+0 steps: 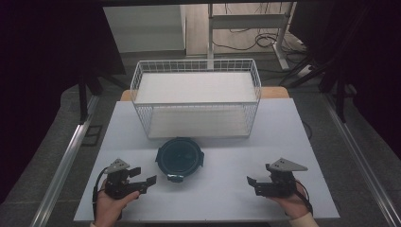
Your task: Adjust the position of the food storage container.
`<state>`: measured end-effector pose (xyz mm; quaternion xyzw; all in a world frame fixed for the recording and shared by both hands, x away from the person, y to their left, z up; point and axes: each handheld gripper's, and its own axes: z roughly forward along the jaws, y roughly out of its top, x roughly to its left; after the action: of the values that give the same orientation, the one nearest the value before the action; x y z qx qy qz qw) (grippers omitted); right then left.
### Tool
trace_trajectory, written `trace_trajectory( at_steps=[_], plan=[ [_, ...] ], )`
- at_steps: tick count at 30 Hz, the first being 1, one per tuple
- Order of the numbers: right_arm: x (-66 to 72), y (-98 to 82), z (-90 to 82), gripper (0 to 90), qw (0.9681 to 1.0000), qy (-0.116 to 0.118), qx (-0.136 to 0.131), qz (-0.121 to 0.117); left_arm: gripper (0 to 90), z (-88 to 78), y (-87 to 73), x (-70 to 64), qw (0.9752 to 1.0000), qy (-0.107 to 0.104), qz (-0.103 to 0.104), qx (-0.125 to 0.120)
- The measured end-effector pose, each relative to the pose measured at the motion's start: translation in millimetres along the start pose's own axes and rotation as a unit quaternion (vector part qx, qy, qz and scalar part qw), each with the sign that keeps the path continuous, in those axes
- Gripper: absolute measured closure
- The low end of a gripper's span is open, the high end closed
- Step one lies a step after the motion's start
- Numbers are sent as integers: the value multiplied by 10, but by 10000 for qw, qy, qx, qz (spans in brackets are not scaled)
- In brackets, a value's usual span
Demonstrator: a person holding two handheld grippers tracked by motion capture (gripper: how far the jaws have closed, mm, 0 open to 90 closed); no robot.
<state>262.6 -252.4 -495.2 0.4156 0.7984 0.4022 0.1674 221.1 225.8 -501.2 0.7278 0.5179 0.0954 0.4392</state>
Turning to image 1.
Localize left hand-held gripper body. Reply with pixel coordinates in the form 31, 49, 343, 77
104, 158, 148, 200

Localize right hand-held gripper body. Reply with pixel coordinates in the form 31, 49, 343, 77
254, 157, 309, 200

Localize person's right hand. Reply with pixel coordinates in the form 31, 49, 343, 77
267, 180, 312, 220

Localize person's left hand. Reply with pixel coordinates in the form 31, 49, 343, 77
94, 188, 141, 227

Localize dark floor grate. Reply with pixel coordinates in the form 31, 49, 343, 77
81, 124, 104, 148

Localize black metal stand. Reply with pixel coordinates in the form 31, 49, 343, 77
76, 70, 129, 125
278, 56, 358, 125

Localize black curtain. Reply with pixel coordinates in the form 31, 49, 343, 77
288, 0, 401, 159
0, 0, 127, 204

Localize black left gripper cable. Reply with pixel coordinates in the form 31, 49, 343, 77
92, 166, 110, 220

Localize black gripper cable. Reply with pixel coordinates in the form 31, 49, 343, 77
294, 181, 314, 217
92, 166, 110, 220

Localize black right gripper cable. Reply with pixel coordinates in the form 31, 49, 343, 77
294, 181, 314, 217

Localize silver metal rail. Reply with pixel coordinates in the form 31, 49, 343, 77
29, 94, 101, 227
323, 94, 401, 227

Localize white wire basket shelf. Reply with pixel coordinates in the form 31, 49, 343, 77
130, 58, 263, 140

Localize black floor cables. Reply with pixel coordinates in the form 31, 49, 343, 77
211, 27, 307, 55

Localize white metal desk frame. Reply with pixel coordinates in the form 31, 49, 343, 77
206, 1, 298, 71

